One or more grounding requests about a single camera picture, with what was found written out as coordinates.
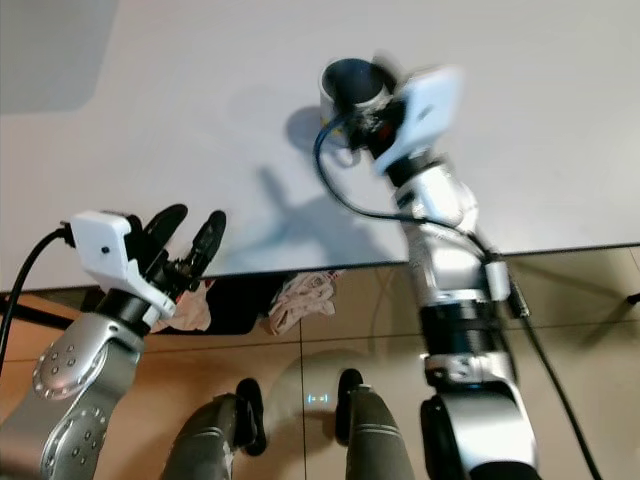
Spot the crumpled pink white cloth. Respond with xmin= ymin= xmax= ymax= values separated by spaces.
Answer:
xmin=264 ymin=269 xmax=338 ymax=337

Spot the grey cup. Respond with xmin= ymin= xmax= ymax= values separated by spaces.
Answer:
xmin=319 ymin=57 xmax=397 ymax=153

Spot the robot left leg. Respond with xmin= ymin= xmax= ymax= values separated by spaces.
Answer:
xmin=158 ymin=377 xmax=267 ymax=480

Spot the black object under table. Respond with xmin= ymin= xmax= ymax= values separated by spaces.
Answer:
xmin=178 ymin=278 xmax=287 ymax=337

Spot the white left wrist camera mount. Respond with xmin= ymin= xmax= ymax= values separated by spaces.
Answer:
xmin=71 ymin=210 xmax=163 ymax=323

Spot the robot right leg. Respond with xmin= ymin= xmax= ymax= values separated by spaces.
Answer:
xmin=334 ymin=368 xmax=423 ymax=480

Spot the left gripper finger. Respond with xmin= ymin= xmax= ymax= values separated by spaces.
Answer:
xmin=140 ymin=203 xmax=190 ymax=264
xmin=189 ymin=209 xmax=228 ymax=278

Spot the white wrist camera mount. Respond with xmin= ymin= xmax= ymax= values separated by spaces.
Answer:
xmin=374 ymin=65 xmax=467 ymax=177
xmin=71 ymin=210 xmax=163 ymax=323

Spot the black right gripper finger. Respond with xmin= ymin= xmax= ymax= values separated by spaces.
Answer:
xmin=372 ymin=52 xmax=409 ymax=99

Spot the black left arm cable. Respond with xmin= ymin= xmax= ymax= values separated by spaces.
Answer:
xmin=0 ymin=227 xmax=76 ymax=353

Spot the robot leg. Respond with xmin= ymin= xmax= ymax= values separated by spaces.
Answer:
xmin=334 ymin=368 xmax=423 ymax=480
xmin=158 ymin=377 xmax=267 ymax=480

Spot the grey placemat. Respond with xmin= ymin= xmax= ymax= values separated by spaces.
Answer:
xmin=0 ymin=0 xmax=120 ymax=115

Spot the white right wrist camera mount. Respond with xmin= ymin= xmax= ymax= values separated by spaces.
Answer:
xmin=374 ymin=65 xmax=467 ymax=177

